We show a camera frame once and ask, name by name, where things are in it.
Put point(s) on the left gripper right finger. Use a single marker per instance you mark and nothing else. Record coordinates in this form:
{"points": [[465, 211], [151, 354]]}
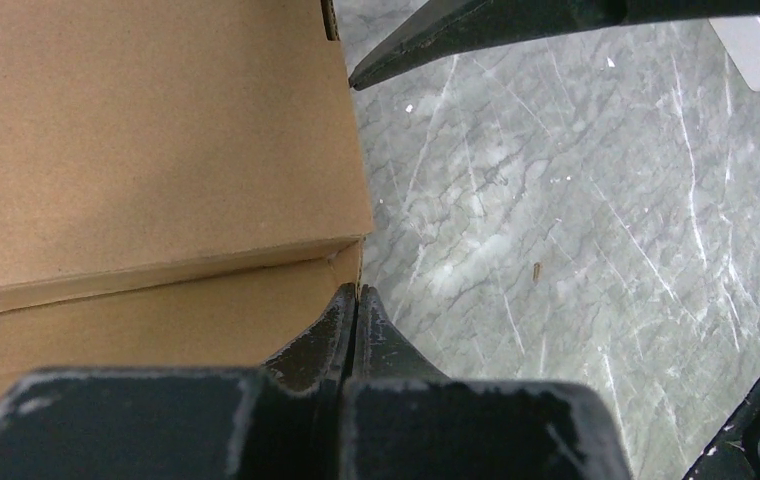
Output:
{"points": [[404, 419]]}

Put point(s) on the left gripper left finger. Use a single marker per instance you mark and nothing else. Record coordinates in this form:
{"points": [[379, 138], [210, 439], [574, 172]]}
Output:
{"points": [[274, 421]]}

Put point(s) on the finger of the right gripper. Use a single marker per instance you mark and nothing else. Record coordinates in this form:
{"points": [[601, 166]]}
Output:
{"points": [[445, 28]]}

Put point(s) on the brown cardboard box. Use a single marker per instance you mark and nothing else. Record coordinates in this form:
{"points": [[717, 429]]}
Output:
{"points": [[181, 182]]}

